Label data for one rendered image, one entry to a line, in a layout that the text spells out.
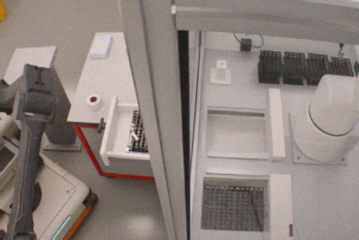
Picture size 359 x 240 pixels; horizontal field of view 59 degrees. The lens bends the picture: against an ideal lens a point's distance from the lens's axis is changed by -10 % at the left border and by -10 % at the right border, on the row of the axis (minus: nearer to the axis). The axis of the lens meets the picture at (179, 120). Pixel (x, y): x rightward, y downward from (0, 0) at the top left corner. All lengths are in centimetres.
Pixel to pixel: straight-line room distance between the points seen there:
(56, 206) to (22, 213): 115
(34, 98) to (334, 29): 73
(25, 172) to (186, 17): 72
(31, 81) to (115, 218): 152
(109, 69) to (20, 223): 113
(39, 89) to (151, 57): 62
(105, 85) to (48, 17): 198
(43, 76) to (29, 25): 276
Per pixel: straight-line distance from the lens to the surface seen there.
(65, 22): 351
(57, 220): 206
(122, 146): 149
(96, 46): 194
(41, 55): 209
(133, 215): 225
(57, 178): 215
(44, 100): 87
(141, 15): 25
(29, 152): 89
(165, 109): 33
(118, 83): 179
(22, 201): 93
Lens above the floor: 212
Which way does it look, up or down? 57 degrees down
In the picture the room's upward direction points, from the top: 3 degrees counter-clockwise
